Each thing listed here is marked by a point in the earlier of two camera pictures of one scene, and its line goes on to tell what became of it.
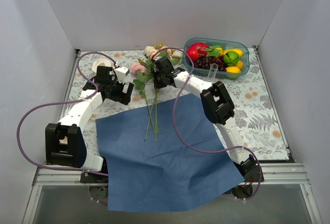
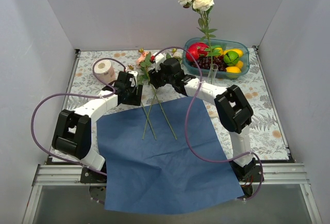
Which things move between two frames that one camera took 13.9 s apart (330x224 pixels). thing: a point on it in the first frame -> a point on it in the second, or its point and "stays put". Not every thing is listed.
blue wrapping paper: (149, 167) stays put
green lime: (231, 58) stays put
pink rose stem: (144, 73) -> (148, 122)
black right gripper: (158, 77) stays put
